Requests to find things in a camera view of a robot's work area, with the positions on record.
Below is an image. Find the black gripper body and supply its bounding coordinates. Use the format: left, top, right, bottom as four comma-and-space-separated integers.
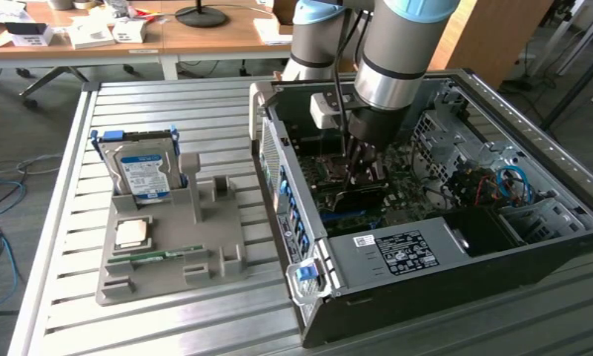
347, 105, 412, 149

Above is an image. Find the black graphics card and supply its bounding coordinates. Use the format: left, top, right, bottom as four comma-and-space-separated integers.
332, 186, 386, 214

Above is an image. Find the CPU socket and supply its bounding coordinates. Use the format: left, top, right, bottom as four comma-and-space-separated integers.
319, 154, 348, 183

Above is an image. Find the green motherboard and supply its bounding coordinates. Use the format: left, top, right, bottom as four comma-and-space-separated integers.
296, 135, 451, 238

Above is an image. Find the blue expansion slot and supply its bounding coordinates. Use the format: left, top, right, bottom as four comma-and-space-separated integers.
320, 209, 368, 223

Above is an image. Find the grey chipset heat sink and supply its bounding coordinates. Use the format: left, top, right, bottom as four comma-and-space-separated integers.
383, 211, 412, 228

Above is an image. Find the silver perforated drive cage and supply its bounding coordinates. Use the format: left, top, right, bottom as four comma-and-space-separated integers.
408, 109, 480, 186

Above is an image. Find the grey power supply unit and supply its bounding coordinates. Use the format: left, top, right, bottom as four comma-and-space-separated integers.
326, 217, 476, 290

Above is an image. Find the blue case latch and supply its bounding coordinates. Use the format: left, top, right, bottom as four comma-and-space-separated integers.
295, 263, 323, 285

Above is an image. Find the white paper stack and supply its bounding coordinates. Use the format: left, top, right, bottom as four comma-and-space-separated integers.
252, 17, 295, 46

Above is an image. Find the wooden cabinet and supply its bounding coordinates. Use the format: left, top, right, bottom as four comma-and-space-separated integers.
427, 0, 558, 90

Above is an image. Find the brown cardboard box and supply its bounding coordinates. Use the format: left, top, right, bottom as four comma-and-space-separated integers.
271, 0, 299, 27

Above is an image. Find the black open PC case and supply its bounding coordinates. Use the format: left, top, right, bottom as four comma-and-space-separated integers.
248, 68, 593, 349

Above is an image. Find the grey parts rack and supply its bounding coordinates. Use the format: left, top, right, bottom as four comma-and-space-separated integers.
93, 152, 251, 307

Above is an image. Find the silver disk bay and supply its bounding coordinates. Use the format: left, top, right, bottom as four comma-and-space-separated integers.
499, 198, 590, 245

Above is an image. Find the hard disk blue caddy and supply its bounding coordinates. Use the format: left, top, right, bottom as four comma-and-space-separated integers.
89, 128, 184, 205

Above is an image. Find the black monitor stand base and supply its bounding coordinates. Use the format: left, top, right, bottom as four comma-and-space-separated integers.
175, 0, 229, 29

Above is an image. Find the silver CPU chip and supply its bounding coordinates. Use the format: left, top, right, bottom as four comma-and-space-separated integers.
115, 219, 149, 248

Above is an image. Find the small white labelled box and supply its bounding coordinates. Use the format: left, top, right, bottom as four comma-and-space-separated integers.
112, 20, 148, 44

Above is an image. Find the flat white box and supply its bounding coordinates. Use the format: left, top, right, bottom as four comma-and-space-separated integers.
67, 16, 117, 50

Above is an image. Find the white box black lid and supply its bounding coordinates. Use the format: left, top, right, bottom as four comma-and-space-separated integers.
4, 22, 56, 48

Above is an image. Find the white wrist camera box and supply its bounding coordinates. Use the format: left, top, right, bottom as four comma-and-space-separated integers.
310, 92, 355, 130

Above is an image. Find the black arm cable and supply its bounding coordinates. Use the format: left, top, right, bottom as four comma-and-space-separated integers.
332, 9, 374, 136

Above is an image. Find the coloured power wire bundle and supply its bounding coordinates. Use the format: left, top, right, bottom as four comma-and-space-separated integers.
447, 166, 500, 208

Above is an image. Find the blue wire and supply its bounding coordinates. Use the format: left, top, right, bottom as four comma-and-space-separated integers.
494, 165, 538, 208

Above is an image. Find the wooden desk white frame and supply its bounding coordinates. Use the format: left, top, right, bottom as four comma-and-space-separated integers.
163, 0, 372, 81
0, 0, 165, 108

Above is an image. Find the black metal post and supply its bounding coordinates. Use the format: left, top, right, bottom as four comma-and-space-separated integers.
542, 7, 593, 131

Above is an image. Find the white floor cable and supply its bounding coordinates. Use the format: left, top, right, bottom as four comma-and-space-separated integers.
0, 153, 64, 176

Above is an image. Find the blue floor cable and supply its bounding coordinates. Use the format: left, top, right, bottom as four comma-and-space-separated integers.
0, 162, 29, 317

